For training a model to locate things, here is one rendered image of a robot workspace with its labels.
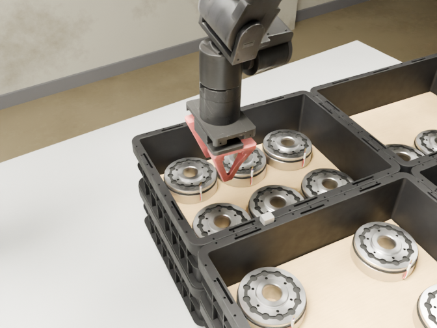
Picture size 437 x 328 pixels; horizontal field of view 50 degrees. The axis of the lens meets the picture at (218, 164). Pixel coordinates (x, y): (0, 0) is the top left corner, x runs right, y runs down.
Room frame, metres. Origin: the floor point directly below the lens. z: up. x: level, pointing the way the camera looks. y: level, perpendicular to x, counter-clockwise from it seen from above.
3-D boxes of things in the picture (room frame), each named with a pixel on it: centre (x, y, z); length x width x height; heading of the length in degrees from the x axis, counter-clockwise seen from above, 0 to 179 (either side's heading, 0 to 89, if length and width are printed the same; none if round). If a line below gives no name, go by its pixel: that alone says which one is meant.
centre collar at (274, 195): (0.59, -0.11, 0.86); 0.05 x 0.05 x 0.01
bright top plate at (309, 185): (0.64, -0.21, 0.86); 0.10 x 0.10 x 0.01
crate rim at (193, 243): (0.66, -0.08, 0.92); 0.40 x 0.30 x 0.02; 116
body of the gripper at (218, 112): (0.55, 0.00, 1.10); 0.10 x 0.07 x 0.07; 25
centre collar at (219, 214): (0.55, -0.01, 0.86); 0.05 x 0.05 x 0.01
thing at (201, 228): (0.55, -0.01, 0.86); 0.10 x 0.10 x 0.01
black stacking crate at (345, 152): (0.66, -0.08, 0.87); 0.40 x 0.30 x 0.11; 116
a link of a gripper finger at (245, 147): (0.53, -0.01, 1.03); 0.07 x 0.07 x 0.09; 25
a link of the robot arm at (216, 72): (0.55, -0.01, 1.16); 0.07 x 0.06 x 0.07; 124
